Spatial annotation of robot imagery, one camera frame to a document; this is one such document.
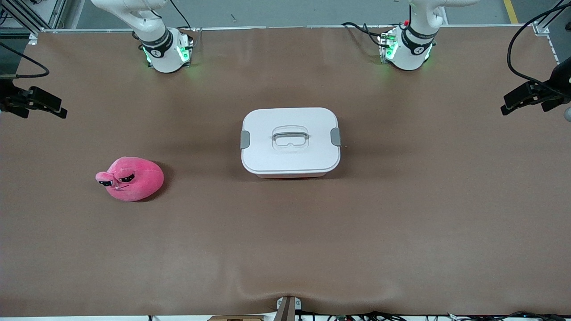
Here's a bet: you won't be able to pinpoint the aluminium table edge rail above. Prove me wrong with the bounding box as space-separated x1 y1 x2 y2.
29 25 549 34

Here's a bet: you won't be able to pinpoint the white box lid grey latches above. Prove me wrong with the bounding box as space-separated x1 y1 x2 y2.
240 107 342 175

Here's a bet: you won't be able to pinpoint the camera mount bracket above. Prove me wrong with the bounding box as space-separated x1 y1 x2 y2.
276 296 302 321

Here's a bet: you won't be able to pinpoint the aluminium frame profile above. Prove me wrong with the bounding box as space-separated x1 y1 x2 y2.
533 0 571 36
0 0 67 34

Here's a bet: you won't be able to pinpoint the pink plush toy with eyes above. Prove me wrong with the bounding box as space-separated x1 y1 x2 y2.
95 156 165 202

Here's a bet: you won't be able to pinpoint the pink plastic storage box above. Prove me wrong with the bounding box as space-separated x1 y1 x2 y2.
257 173 329 180

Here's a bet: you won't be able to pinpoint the brown table mat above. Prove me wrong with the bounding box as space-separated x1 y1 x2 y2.
0 26 571 318

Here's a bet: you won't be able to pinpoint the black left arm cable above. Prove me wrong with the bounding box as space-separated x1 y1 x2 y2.
507 4 571 96

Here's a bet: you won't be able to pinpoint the black left arm base cables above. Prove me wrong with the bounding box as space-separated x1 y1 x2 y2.
341 21 385 47

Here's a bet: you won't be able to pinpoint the black right arm base cable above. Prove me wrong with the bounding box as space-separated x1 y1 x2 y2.
167 0 192 30

